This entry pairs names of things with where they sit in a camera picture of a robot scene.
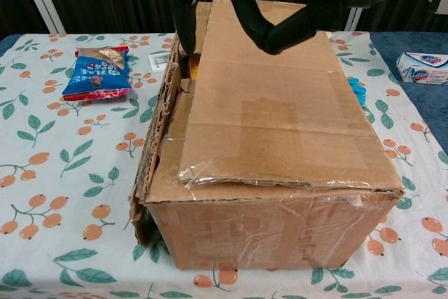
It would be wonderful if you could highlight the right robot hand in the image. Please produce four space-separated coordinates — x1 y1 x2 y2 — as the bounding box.
174 0 448 57

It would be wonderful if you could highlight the brown cardboard box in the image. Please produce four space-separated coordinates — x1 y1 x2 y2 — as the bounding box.
129 0 407 272

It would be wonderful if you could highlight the blue hand clapper toy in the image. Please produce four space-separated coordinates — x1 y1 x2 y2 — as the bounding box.
347 76 368 104

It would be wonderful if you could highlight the white soap box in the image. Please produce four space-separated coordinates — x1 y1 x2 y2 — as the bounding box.
395 51 448 85

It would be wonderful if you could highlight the packaged ruler protractor set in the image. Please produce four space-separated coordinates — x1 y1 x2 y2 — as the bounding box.
148 53 172 71

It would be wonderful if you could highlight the blue snack bag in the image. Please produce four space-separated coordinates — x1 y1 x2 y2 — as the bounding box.
62 46 133 103

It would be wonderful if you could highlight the floral tablecloth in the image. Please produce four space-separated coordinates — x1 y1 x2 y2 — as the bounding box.
0 31 448 299

